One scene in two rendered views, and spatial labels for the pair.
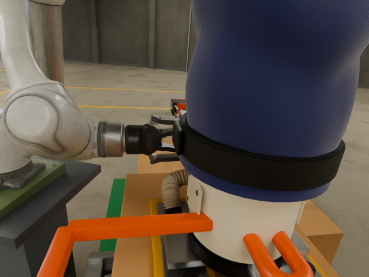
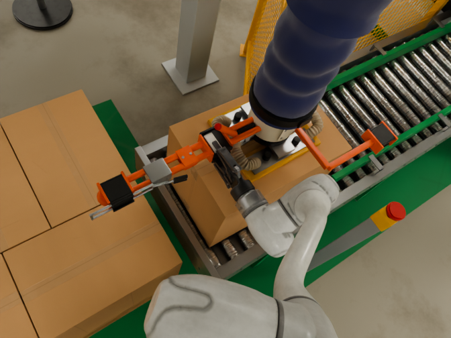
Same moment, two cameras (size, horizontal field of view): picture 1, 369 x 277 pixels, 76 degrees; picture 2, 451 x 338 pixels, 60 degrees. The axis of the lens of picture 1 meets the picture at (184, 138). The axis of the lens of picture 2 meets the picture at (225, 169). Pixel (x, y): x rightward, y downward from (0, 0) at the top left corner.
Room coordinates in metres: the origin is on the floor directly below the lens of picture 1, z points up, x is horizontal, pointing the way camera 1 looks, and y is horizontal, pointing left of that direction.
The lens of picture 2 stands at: (0.97, 0.48, 2.22)
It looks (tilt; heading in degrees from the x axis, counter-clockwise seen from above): 62 degrees down; 228
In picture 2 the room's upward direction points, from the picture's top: 22 degrees clockwise
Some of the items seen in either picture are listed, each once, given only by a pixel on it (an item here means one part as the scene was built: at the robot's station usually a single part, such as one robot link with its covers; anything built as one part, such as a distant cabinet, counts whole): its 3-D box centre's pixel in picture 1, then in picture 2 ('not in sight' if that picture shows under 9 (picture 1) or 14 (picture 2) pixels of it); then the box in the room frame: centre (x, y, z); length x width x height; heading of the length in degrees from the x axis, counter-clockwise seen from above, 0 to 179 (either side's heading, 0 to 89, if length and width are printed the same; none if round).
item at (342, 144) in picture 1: (251, 137); (284, 96); (0.33, -0.10, 1.22); 0.23 x 0.23 x 0.04
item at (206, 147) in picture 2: not in sight; (215, 143); (0.58, -0.05, 1.10); 0.10 x 0.08 x 0.06; 101
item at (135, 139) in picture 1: (143, 139); (237, 184); (0.56, 0.10, 1.10); 0.09 x 0.07 x 0.08; 101
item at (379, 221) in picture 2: not in sight; (333, 249); (0.03, 0.35, 0.50); 0.07 x 0.07 x 1.00; 11
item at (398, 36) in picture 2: not in sight; (320, 78); (-0.40, -0.57, 0.50); 2.31 x 0.05 x 0.19; 11
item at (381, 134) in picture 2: not in sight; (379, 137); (-0.01, 0.09, 1.10); 0.09 x 0.08 x 0.05; 101
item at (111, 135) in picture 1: (113, 139); (250, 202); (0.54, 0.18, 1.10); 0.09 x 0.06 x 0.09; 11
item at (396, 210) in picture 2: not in sight; (394, 212); (0.03, 0.35, 1.02); 0.07 x 0.07 x 0.04
